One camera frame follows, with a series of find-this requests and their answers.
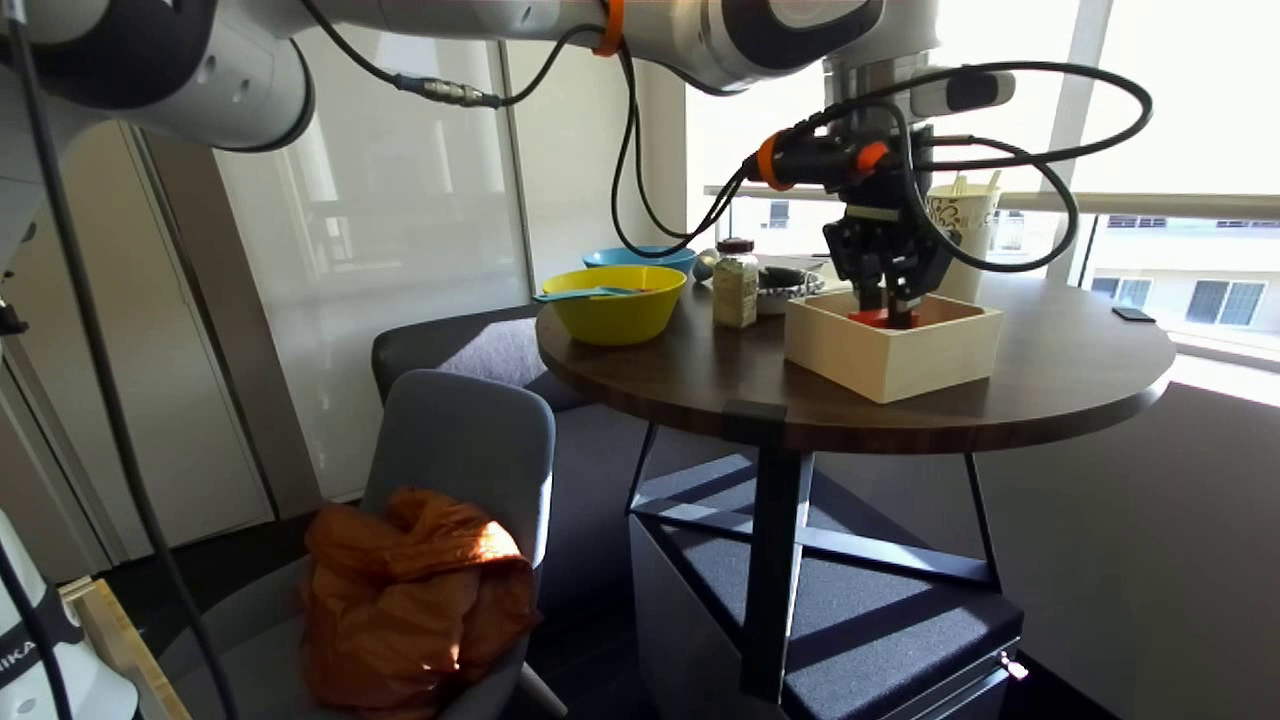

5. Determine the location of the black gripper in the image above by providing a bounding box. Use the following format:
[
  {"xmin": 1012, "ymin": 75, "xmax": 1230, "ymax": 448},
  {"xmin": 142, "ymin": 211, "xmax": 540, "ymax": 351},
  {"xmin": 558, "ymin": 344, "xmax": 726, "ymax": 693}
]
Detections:
[{"xmin": 819, "ymin": 195, "xmax": 956, "ymax": 330}]

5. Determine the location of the teal spoon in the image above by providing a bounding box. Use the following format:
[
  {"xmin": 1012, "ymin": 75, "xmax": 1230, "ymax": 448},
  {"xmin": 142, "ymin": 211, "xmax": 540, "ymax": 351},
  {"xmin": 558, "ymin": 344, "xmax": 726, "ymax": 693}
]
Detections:
[{"xmin": 537, "ymin": 282, "xmax": 645, "ymax": 308}]

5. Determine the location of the light wooden plank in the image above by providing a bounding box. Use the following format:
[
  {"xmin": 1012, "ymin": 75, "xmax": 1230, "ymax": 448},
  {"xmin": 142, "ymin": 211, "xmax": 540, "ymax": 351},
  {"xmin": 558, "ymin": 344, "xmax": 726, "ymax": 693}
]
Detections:
[{"xmin": 58, "ymin": 571, "xmax": 195, "ymax": 720}]

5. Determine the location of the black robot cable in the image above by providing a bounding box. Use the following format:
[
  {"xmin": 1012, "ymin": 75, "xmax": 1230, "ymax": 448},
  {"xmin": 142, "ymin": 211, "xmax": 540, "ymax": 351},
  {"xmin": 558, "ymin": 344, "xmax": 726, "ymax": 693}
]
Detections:
[
  {"xmin": 297, "ymin": 0, "xmax": 1162, "ymax": 274},
  {"xmin": 5, "ymin": 14, "xmax": 243, "ymax": 720}
]

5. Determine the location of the black orange wrist connector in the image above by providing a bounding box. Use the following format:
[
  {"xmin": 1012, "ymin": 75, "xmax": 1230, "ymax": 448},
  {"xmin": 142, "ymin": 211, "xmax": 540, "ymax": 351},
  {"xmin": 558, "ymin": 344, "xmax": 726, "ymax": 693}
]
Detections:
[{"xmin": 745, "ymin": 122, "xmax": 899, "ymax": 190}]

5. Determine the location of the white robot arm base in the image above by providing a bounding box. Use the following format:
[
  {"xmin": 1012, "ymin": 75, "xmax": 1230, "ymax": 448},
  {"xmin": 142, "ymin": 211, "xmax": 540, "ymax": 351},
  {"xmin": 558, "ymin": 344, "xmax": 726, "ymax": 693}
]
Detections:
[{"xmin": 0, "ymin": 512, "xmax": 143, "ymax": 720}]

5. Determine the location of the blue bowl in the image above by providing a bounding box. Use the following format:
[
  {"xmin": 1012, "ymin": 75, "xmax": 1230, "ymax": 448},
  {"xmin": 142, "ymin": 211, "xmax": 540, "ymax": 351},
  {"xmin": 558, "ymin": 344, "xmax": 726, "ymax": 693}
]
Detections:
[{"xmin": 581, "ymin": 238, "xmax": 705, "ymax": 281}]

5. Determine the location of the glass jar with black lid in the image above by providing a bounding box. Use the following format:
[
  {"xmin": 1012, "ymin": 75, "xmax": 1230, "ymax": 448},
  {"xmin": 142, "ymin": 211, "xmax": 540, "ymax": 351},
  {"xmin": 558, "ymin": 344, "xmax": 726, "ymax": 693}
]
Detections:
[{"xmin": 708, "ymin": 234, "xmax": 764, "ymax": 330}]

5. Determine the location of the small dark bowl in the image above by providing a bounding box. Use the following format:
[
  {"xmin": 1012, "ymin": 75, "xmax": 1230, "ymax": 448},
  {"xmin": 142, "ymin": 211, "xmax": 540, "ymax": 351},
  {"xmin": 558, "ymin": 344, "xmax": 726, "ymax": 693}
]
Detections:
[{"xmin": 757, "ymin": 262, "xmax": 830, "ymax": 321}]

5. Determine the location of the orange cloth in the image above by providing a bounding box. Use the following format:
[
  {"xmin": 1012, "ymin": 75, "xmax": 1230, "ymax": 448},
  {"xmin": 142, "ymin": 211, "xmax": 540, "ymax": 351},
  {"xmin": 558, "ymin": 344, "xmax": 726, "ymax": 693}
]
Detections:
[{"xmin": 302, "ymin": 485, "xmax": 546, "ymax": 716}]

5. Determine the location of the yellow bowl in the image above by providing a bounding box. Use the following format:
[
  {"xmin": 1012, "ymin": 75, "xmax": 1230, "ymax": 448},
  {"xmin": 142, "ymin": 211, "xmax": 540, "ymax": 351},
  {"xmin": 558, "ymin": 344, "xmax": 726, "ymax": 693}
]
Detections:
[{"xmin": 537, "ymin": 260, "xmax": 692, "ymax": 351}]

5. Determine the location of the round dark wooden table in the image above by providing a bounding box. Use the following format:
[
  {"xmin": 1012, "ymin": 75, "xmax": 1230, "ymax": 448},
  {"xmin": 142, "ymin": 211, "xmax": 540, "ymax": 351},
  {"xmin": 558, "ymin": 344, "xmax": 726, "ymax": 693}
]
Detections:
[{"xmin": 531, "ymin": 270, "xmax": 1181, "ymax": 711}]

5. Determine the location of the cream wooden box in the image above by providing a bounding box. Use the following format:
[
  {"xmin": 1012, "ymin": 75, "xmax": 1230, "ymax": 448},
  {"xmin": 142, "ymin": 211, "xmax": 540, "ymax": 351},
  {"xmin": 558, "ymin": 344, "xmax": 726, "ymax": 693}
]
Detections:
[{"xmin": 781, "ymin": 282, "xmax": 1009, "ymax": 407}]

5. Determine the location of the white carton pitcher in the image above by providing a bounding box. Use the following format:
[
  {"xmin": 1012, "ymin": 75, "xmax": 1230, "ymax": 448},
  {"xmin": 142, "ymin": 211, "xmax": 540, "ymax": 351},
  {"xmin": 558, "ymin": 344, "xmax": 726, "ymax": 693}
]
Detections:
[{"xmin": 925, "ymin": 167, "xmax": 1009, "ymax": 305}]

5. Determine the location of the grey chair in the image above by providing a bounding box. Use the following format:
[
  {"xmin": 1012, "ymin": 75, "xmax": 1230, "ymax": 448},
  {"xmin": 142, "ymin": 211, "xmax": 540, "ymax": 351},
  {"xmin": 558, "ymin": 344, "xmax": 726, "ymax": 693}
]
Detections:
[{"xmin": 157, "ymin": 366, "xmax": 571, "ymax": 720}]

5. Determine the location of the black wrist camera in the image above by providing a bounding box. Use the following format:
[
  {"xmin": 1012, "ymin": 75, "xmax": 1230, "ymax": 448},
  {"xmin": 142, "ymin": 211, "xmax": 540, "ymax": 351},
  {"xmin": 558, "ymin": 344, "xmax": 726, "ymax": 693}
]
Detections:
[{"xmin": 943, "ymin": 69, "xmax": 1020, "ymax": 116}]

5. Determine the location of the white window rail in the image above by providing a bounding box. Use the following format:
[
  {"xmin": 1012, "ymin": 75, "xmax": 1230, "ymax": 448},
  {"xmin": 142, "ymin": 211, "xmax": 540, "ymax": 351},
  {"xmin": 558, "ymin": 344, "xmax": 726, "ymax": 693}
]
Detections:
[{"xmin": 700, "ymin": 178, "xmax": 1280, "ymax": 222}]

